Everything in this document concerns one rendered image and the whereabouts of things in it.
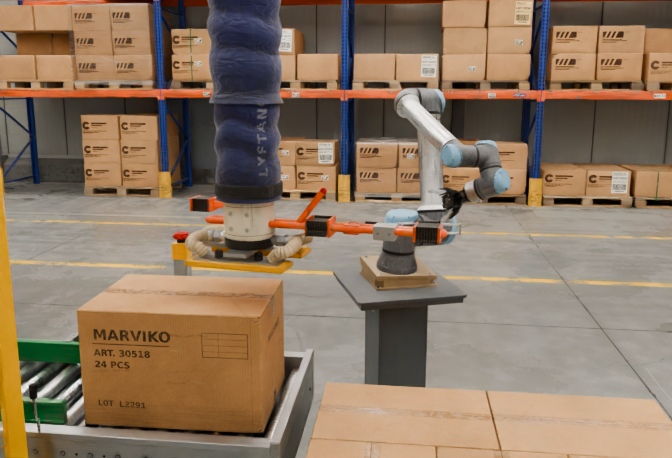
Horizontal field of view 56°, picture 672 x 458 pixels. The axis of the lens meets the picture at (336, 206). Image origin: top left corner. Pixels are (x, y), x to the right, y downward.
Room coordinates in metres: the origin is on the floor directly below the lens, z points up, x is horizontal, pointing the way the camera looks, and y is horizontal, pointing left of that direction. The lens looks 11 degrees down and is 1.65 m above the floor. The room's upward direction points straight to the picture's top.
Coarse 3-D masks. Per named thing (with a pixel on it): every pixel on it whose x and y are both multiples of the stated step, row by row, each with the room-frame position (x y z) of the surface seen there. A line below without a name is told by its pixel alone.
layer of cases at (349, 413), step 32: (352, 384) 2.25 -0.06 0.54; (320, 416) 2.01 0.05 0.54; (352, 416) 2.01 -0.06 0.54; (384, 416) 2.01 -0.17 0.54; (416, 416) 2.01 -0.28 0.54; (448, 416) 2.01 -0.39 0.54; (480, 416) 2.02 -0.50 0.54; (512, 416) 2.02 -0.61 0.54; (544, 416) 2.02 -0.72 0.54; (576, 416) 2.02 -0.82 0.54; (608, 416) 2.02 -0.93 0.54; (640, 416) 2.02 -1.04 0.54; (320, 448) 1.82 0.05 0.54; (352, 448) 1.82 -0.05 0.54; (384, 448) 1.82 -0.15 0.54; (416, 448) 1.82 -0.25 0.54; (448, 448) 1.82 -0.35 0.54; (480, 448) 1.82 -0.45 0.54; (512, 448) 1.82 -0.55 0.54; (544, 448) 1.82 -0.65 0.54; (576, 448) 1.82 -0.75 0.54; (608, 448) 1.82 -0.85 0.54; (640, 448) 1.82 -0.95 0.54
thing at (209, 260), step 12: (216, 252) 2.02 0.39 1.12; (192, 264) 2.00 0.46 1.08; (204, 264) 1.99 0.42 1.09; (216, 264) 1.98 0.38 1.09; (228, 264) 1.97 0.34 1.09; (240, 264) 1.96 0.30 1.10; (252, 264) 1.96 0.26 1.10; (264, 264) 1.95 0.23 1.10; (276, 264) 1.94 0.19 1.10; (288, 264) 1.97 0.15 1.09
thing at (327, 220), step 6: (312, 216) 2.06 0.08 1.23; (318, 216) 2.08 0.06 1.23; (324, 216) 2.07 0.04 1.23; (330, 216) 2.07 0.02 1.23; (306, 222) 2.00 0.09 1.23; (312, 222) 1.99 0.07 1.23; (318, 222) 1.98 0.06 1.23; (324, 222) 1.98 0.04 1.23; (330, 222) 2.00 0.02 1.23; (306, 228) 2.00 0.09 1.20; (312, 228) 2.00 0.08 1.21; (318, 228) 1.99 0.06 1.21; (324, 228) 1.99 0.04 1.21; (306, 234) 2.00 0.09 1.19; (312, 234) 1.99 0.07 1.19; (318, 234) 1.98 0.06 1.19; (324, 234) 1.98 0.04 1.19; (330, 234) 2.00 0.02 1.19
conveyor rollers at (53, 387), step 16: (32, 368) 2.40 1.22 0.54; (48, 368) 2.38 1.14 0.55; (80, 368) 2.42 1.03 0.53; (48, 384) 2.24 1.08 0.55; (64, 384) 2.29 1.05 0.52; (80, 384) 2.25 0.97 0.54; (288, 384) 2.24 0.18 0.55; (80, 400) 2.11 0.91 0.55; (80, 416) 2.06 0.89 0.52; (192, 432) 1.91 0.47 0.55; (224, 432) 1.92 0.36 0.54; (272, 432) 1.90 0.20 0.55
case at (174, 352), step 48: (144, 288) 2.17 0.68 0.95; (192, 288) 2.17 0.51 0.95; (240, 288) 2.17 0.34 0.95; (96, 336) 1.94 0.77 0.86; (144, 336) 1.92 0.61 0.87; (192, 336) 1.91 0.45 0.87; (240, 336) 1.90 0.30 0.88; (96, 384) 1.94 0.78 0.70; (144, 384) 1.93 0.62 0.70; (192, 384) 1.91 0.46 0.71; (240, 384) 1.90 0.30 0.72; (240, 432) 1.90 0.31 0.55
